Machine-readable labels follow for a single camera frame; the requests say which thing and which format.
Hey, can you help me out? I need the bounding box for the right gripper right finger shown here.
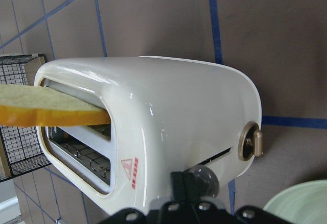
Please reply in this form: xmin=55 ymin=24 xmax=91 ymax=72
xmin=182 ymin=171 xmax=201 ymax=203

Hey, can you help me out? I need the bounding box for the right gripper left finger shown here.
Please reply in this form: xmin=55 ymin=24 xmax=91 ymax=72
xmin=171 ymin=171 xmax=184 ymax=205

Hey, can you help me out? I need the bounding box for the white two-slot toaster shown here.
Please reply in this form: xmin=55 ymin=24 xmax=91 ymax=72
xmin=34 ymin=56 xmax=263 ymax=214

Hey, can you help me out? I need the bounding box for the light green plate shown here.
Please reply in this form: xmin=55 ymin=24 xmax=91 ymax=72
xmin=264 ymin=180 xmax=326 ymax=223

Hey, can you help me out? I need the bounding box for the toast bread slice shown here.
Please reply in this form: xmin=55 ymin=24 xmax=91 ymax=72
xmin=1 ymin=84 xmax=111 ymax=127

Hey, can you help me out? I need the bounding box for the wire and wood basket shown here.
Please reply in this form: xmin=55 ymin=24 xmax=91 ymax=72
xmin=0 ymin=53 xmax=52 ymax=183

